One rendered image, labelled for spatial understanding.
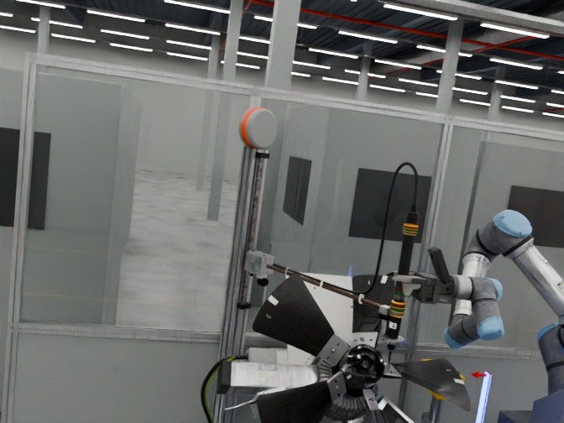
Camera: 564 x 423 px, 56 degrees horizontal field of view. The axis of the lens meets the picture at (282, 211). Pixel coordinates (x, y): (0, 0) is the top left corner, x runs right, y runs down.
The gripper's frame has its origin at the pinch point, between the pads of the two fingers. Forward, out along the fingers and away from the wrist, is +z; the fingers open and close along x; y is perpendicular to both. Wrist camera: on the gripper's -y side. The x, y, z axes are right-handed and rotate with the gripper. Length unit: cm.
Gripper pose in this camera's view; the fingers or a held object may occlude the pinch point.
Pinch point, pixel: (394, 274)
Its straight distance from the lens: 166.0
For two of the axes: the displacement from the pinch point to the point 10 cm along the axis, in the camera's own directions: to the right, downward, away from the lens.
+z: -9.7, -1.1, -2.0
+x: -1.8, -1.5, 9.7
